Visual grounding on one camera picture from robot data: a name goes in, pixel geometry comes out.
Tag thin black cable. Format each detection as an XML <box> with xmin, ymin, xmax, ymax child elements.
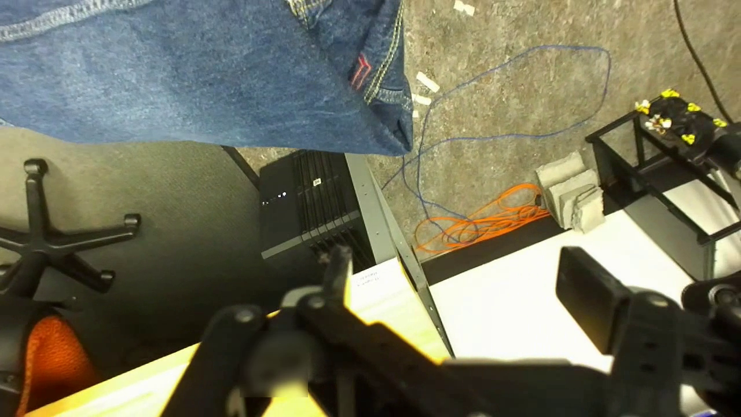
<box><xmin>672</xmin><ymin>0</ymin><xmax>741</xmax><ymax>131</ymax></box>

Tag orange cable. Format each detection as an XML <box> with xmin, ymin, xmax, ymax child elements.
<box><xmin>410</xmin><ymin>181</ymin><xmax>555</xmax><ymax>260</ymax></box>

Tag blue cable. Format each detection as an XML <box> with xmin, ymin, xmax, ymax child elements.
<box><xmin>381</xmin><ymin>42</ymin><xmax>615</xmax><ymax>225</ymax></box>

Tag black chair wheel base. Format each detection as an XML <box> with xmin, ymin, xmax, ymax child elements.
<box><xmin>0</xmin><ymin>156</ymin><xmax>144</xmax><ymax>417</ymax></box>

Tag grey power adapter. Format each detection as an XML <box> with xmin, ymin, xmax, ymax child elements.
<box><xmin>533</xmin><ymin>149</ymin><xmax>591</xmax><ymax>196</ymax></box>
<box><xmin>550</xmin><ymin>178</ymin><xmax>606</xmax><ymax>234</ymax></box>

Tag blue denim jeans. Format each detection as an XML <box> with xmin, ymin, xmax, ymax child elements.
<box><xmin>0</xmin><ymin>0</ymin><xmax>418</xmax><ymax>158</ymax></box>

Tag black block with yellow tabs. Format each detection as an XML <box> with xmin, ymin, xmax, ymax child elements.
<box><xmin>630</xmin><ymin>86</ymin><xmax>731</xmax><ymax>156</ymax></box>

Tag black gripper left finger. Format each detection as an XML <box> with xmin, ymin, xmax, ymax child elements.
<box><xmin>160</xmin><ymin>245</ymin><xmax>466</xmax><ymax>417</ymax></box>

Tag grey floor mat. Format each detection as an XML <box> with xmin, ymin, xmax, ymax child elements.
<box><xmin>0</xmin><ymin>124</ymin><xmax>272</xmax><ymax>372</ymax></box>

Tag black computer tower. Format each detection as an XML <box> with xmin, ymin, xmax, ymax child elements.
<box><xmin>258</xmin><ymin>149</ymin><xmax>366</xmax><ymax>274</ymax></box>

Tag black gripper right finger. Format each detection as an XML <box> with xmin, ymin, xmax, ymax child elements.
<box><xmin>553</xmin><ymin>245</ymin><xmax>741</xmax><ymax>417</ymax></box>

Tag grey desk side panel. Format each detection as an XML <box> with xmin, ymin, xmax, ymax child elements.
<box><xmin>344</xmin><ymin>150</ymin><xmax>459</xmax><ymax>362</ymax></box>

